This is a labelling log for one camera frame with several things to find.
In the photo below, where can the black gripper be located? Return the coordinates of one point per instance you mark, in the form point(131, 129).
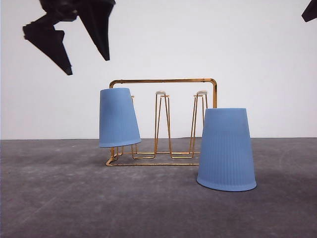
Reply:
point(94, 15)

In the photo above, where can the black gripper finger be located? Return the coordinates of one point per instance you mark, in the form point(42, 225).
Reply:
point(311, 12)

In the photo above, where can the blue ribbed plastic cup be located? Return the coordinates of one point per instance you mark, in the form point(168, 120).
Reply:
point(118, 119)

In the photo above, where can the gold wire cup rack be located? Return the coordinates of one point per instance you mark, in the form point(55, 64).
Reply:
point(164, 95)

